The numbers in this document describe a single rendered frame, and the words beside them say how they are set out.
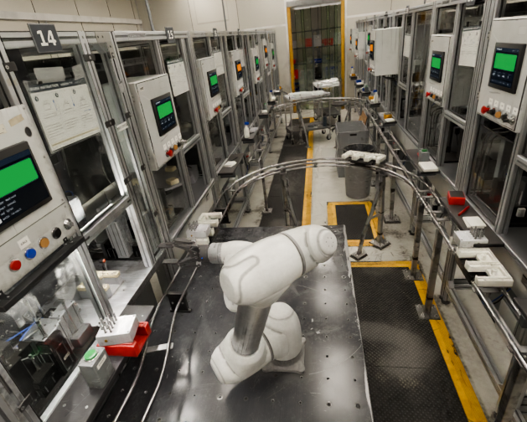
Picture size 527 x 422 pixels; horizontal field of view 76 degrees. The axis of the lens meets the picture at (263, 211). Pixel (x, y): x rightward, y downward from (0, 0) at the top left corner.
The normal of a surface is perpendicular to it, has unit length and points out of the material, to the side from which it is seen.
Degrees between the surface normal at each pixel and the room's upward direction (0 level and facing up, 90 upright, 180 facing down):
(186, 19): 90
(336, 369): 0
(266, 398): 0
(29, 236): 90
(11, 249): 90
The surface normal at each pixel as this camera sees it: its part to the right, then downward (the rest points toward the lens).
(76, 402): -0.11, -0.88
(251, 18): -0.14, 0.47
